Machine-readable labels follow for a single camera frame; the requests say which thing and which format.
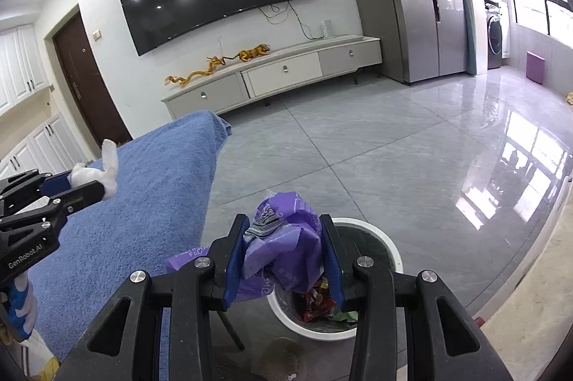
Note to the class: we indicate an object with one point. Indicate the purple stool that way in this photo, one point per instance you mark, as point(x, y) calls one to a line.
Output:
point(535, 67)

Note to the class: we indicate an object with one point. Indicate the grey double door refrigerator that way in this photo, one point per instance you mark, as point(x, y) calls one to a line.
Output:
point(403, 5)

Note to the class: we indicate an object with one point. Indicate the grey washing machine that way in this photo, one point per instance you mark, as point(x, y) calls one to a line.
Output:
point(496, 36)

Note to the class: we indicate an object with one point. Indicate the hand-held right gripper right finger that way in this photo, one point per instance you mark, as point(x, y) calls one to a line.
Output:
point(335, 273)

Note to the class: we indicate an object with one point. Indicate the beige wall switch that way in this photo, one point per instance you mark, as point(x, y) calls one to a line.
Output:
point(96, 34)

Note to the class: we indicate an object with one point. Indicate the dark brown entrance door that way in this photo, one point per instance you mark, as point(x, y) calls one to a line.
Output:
point(89, 85)

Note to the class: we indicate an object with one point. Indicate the red snack wrapper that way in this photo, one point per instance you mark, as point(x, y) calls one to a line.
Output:
point(313, 300)

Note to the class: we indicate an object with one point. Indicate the green crumpled wrapper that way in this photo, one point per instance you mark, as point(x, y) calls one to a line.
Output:
point(348, 316)

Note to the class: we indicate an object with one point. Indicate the white round waste bin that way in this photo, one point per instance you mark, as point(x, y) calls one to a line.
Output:
point(380, 246)

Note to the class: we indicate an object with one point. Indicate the white power strip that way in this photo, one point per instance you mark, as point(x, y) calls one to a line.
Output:
point(327, 28)

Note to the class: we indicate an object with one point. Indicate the black table leg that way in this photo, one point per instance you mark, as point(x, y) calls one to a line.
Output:
point(232, 331)

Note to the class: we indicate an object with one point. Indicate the golden dragon ornament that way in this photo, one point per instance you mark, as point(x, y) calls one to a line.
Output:
point(197, 73)

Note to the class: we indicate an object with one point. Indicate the white wall cabinets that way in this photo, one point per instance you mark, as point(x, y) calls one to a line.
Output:
point(20, 63)

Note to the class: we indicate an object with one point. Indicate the white low television cabinet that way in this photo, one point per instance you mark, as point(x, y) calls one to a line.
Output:
point(282, 72)

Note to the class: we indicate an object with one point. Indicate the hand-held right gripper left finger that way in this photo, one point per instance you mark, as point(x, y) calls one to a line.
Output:
point(232, 269)

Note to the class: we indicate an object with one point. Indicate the white tissue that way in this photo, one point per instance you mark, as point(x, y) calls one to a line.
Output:
point(107, 166)

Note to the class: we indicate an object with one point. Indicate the golden tiger ornament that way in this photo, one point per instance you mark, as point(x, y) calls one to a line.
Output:
point(253, 53)

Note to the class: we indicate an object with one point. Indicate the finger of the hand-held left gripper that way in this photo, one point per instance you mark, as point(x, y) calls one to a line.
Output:
point(78, 195)
point(56, 184)

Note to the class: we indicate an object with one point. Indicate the purple plastic packet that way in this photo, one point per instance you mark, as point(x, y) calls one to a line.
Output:
point(286, 237)

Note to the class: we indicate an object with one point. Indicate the blue towel cloth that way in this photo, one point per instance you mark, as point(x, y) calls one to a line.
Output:
point(147, 193)

